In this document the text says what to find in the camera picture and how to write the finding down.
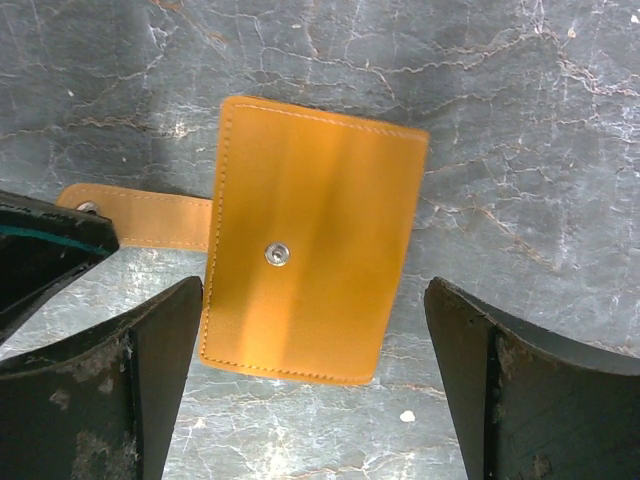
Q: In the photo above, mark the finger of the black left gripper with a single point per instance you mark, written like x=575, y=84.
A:
x=44, y=248

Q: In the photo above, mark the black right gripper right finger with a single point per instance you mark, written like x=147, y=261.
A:
x=528, y=403

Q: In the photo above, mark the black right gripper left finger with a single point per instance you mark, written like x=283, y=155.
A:
x=102, y=403

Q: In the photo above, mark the yellow leather card holder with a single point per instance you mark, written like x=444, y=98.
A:
x=305, y=235

